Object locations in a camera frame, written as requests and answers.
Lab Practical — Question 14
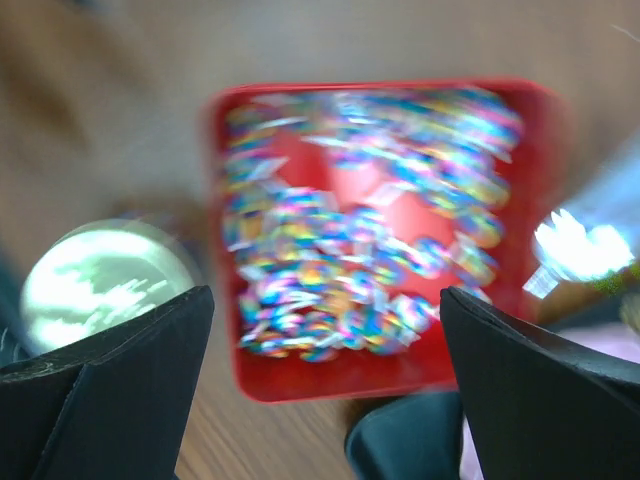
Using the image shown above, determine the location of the gold round lid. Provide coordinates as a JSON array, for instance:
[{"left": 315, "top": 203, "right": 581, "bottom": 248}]
[{"left": 20, "top": 218, "right": 202, "bottom": 356}]

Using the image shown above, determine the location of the black tray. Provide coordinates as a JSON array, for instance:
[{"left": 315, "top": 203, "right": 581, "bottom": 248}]
[{"left": 344, "top": 391, "right": 463, "bottom": 480}]

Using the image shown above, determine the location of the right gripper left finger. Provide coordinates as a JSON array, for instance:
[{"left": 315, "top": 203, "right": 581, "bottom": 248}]
[{"left": 1, "top": 286, "right": 215, "bottom": 479}]

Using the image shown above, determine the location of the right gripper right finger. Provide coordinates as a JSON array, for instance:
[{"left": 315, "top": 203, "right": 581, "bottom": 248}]
[{"left": 440, "top": 287, "right": 639, "bottom": 479}]

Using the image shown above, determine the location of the red lollipop tin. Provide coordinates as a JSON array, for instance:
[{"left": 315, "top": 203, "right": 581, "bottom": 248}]
[{"left": 209, "top": 79, "right": 564, "bottom": 403}]

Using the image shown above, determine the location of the metal scoop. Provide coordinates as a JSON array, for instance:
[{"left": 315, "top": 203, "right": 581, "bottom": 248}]
[{"left": 522, "top": 144, "right": 640, "bottom": 301}]

